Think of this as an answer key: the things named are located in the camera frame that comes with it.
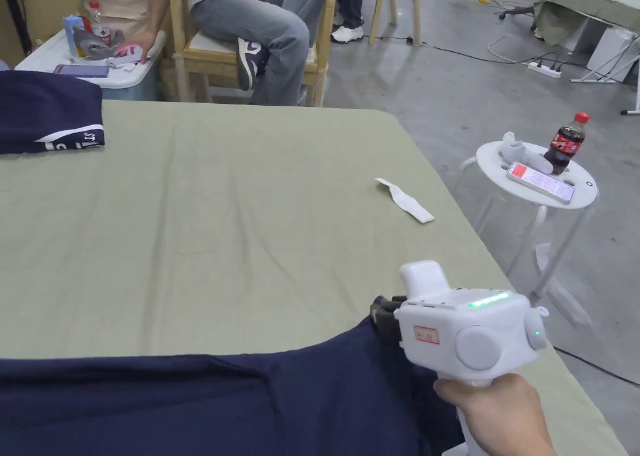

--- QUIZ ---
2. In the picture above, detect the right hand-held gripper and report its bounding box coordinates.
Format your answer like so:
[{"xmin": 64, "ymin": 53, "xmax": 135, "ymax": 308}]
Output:
[{"xmin": 369, "ymin": 260, "xmax": 551, "ymax": 456}]

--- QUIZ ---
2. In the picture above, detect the dark blue shirt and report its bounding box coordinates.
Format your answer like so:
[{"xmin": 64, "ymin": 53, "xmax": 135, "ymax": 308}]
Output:
[{"xmin": 0, "ymin": 320, "xmax": 467, "ymax": 456}]

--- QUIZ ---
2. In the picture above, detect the person's right hand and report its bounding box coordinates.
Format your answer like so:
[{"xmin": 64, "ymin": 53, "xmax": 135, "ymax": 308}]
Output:
[{"xmin": 432, "ymin": 373, "xmax": 558, "ymax": 456}]

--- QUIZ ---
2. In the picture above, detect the white paper strip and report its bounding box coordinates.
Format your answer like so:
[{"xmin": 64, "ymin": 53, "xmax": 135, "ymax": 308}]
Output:
[{"xmin": 374, "ymin": 178, "xmax": 436, "ymax": 224}]

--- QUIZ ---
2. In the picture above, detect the round white stool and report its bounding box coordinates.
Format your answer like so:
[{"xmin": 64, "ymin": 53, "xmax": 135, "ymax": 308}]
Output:
[{"xmin": 456, "ymin": 111, "xmax": 600, "ymax": 327}]

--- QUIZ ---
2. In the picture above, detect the bed with pale green sheet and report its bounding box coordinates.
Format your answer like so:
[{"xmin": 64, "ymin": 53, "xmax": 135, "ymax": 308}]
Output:
[{"xmin": 0, "ymin": 99, "xmax": 629, "ymax": 456}]

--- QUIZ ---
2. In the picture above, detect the white power strip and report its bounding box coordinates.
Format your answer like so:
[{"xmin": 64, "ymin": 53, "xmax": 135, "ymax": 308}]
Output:
[{"xmin": 527, "ymin": 61, "xmax": 564, "ymax": 79}]

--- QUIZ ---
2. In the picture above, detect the white carton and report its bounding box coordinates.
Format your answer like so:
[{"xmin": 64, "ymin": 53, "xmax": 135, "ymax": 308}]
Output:
[{"xmin": 586, "ymin": 24, "xmax": 638, "ymax": 84}]

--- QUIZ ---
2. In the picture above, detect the light wooden chair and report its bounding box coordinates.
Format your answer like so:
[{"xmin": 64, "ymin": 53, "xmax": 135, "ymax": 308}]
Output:
[
  {"xmin": 167, "ymin": 0, "xmax": 337, "ymax": 109},
  {"xmin": 369, "ymin": 0, "xmax": 424, "ymax": 47}
]

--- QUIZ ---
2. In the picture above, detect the table with green sheet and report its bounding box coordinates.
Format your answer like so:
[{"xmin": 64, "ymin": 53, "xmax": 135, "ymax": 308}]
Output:
[{"xmin": 531, "ymin": 0, "xmax": 640, "ymax": 116}]

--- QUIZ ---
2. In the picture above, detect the white side table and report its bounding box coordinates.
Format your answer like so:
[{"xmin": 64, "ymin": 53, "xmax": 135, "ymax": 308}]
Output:
[{"xmin": 14, "ymin": 0, "xmax": 167, "ymax": 103}]

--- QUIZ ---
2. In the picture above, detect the folded dark blue garment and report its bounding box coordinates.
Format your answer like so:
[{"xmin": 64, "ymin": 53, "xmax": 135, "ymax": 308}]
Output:
[{"xmin": 0, "ymin": 69, "xmax": 106, "ymax": 156}]

